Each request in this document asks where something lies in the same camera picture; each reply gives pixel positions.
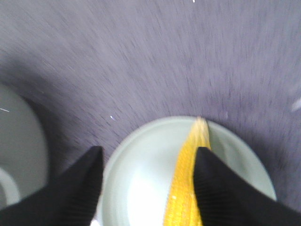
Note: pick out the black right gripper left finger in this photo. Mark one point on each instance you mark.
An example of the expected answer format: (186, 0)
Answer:
(69, 200)

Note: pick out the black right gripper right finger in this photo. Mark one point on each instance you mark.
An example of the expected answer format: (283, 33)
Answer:
(225, 199)

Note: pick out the green electric cooking pot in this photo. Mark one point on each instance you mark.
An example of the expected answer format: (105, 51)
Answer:
(23, 149)

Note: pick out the light green round plate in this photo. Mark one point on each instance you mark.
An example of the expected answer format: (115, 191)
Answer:
(138, 175)

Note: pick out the yellow corn cob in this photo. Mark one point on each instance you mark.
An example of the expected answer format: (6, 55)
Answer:
(181, 206)

